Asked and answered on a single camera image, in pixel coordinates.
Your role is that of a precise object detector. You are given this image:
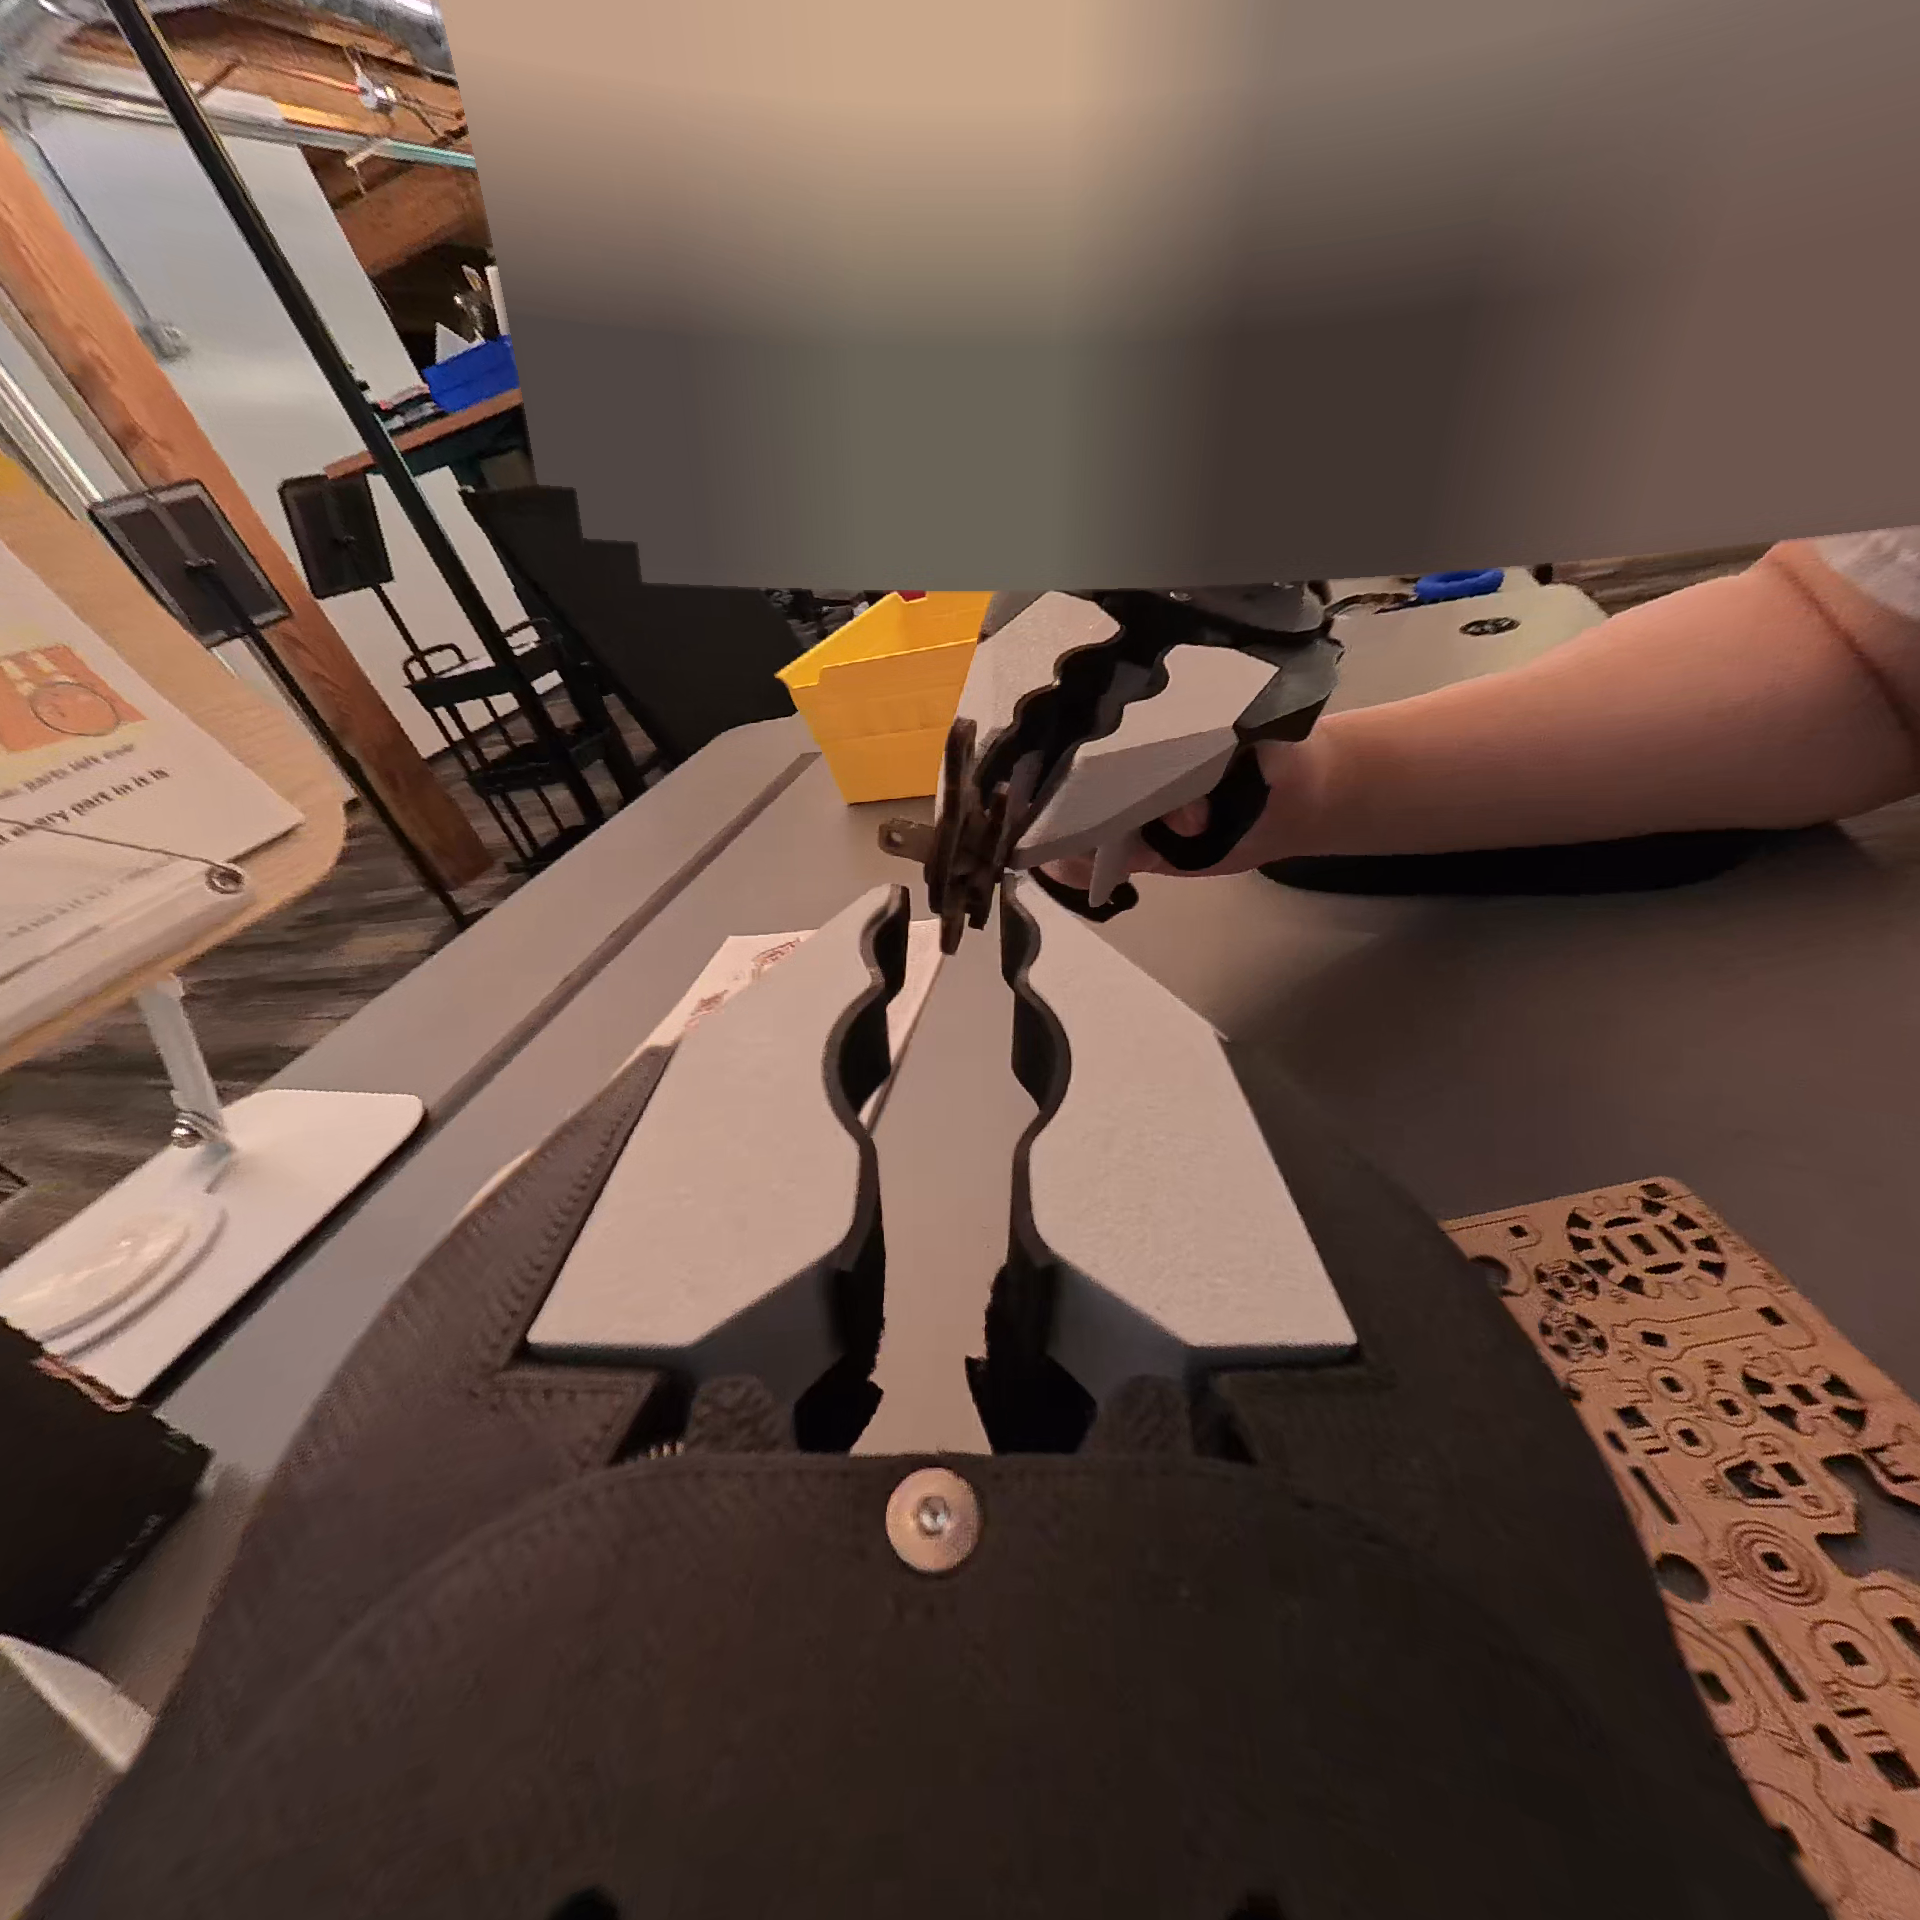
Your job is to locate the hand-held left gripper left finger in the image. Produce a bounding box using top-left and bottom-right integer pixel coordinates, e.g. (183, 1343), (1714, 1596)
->
(526, 881), (918, 1452)

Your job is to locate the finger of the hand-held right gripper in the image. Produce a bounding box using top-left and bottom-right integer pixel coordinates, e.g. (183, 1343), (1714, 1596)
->
(1001, 644), (1281, 875)
(942, 588), (1130, 848)

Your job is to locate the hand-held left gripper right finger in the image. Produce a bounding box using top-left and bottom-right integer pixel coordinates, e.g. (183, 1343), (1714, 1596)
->
(976, 881), (1366, 1452)

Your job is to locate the small wooden model assembly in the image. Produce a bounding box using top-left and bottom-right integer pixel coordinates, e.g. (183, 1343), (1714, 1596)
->
(878, 718), (1039, 958)

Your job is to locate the person's right forearm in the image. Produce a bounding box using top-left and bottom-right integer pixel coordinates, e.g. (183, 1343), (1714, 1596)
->
(1320, 526), (1920, 873)

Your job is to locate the laser-cut wooden parts sheet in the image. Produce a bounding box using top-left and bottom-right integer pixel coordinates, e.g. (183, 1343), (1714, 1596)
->
(1441, 1176), (1920, 1920)

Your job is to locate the black model kit box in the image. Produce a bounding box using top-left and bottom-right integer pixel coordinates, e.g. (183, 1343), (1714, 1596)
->
(0, 1318), (214, 1653)

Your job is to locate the person's right hand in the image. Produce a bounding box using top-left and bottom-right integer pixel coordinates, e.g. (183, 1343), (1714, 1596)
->
(1040, 719), (1336, 897)

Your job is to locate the yellow plastic bin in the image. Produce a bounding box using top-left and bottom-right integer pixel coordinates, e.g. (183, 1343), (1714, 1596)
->
(775, 590), (995, 806)

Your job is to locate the black wrist rest pad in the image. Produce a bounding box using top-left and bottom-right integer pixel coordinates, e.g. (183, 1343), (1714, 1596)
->
(1259, 816), (1758, 897)

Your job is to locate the black fabric panel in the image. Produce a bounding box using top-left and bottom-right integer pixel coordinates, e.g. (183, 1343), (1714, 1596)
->
(463, 481), (798, 752)

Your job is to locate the white board stand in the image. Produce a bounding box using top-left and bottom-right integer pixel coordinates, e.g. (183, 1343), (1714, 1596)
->
(0, 972), (431, 1404)

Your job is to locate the wooden-top desk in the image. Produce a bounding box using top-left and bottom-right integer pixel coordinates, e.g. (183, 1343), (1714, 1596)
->
(326, 385), (529, 488)

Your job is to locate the black sign on floor stand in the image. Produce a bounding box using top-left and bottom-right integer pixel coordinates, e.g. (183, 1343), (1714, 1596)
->
(90, 480), (291, 649)
(279, 471), (396, 598)

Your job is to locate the instruction poster on wooden board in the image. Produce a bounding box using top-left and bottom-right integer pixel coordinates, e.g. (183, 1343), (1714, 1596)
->
(0, 451), (351, 1073)

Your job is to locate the white object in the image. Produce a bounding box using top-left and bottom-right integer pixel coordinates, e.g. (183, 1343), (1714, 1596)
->
(0, 1632), (156, 1884)

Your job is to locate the black floor lamp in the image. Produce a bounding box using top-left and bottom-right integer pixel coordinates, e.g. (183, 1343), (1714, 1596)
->
(104, 0), (471, 928)

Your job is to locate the black wire cart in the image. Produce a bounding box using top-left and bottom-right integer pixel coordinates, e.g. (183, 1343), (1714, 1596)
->
(404, 614), (663, 873)

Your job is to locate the wooden support post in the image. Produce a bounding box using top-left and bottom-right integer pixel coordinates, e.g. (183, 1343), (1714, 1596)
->
(0, 134), (496, 893)

